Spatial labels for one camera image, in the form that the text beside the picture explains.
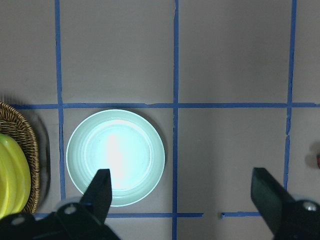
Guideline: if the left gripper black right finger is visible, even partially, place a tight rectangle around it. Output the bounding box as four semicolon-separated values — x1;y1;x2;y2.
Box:
250;167;296;234

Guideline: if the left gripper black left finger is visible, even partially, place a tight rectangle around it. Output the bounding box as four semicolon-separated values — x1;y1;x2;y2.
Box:
80;169;112;224

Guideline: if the pale green round plate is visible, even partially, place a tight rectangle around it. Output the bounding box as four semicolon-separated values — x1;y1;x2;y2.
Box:
65;109;166;207

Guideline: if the yellow banana bunch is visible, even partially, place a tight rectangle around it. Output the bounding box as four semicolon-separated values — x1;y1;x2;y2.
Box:
0;134;31;218

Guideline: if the brown wicker basket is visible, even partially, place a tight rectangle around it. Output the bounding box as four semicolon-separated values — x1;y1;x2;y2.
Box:
0;102;41;214

